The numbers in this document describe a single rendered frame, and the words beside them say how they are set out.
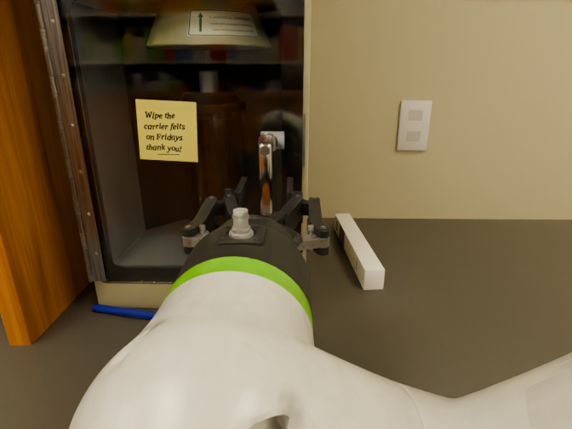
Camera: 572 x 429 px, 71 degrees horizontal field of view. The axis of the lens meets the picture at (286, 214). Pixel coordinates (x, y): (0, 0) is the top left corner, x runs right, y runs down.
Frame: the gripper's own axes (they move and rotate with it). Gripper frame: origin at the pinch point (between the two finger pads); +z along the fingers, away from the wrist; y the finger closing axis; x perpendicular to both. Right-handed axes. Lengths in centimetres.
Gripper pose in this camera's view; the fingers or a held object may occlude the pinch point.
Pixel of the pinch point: (265, 195)
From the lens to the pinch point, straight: 49.1
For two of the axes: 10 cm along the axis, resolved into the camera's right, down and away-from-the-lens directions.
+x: 0.0, 9.4, 3.5
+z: 0.2, -3.5, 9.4
